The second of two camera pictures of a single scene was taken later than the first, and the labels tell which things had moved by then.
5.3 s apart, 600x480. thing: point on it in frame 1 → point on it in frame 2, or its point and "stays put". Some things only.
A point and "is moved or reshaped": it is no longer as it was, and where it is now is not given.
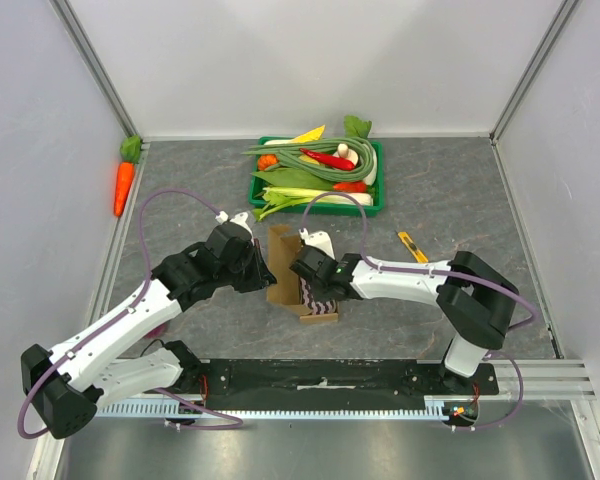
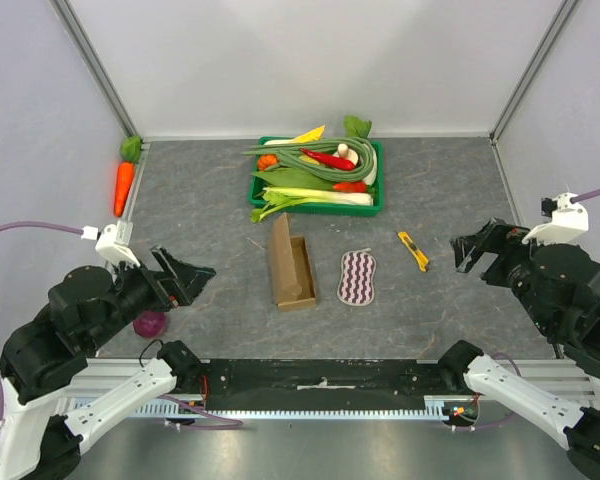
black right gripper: x=305 y=270 → x=496 y=250
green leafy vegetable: x=291 y=178 stays put
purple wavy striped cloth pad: x=307 y=297 is moved or reshaped
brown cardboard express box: x=283 y=286 is moved or reshaped
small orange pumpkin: x=266 y=160 stays put
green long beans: x=287 y=152 stays put
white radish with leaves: x=355 y=127 stays put
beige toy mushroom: x=344 y=152 stays put
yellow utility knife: x=411 y=246 stays put
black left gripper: x=259 y=278 → x=181 y=283
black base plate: x=272 y=380 stays put
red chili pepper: x=329 y=160 stays put
